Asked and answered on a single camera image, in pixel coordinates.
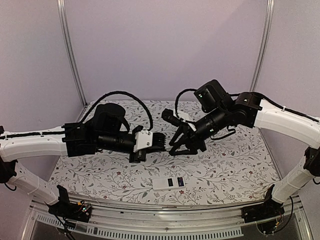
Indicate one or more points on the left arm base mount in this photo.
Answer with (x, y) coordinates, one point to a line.
(80, 211)

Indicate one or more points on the white remote control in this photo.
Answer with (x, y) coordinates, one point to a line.
(162, 184)

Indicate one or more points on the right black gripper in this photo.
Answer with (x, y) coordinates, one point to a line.
(191, 140)

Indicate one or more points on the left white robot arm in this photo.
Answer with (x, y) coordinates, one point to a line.
(106, 130)

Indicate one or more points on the front aluminium rail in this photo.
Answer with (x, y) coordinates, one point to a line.
(116, 220)

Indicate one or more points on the right aluminium frame post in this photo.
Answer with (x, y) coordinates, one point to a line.
(268, 19)

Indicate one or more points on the floral patterned table mat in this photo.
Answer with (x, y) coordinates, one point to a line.
(233, 169)

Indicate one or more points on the left aluminium frame post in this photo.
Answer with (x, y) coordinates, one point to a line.
(61, 7)

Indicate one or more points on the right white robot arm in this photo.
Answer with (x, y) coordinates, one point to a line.
(252, 110)

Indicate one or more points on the purple battery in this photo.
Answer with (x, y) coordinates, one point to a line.
(180, 182)

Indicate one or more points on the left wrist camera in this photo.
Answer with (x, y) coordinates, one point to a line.
(143, 140)

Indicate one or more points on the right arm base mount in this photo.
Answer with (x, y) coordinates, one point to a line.
(266, 212)

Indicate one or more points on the aluminium frame post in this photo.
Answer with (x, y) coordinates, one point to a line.
(268, 19)
(61, 7)

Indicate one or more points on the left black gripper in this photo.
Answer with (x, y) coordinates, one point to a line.
(140, 157)

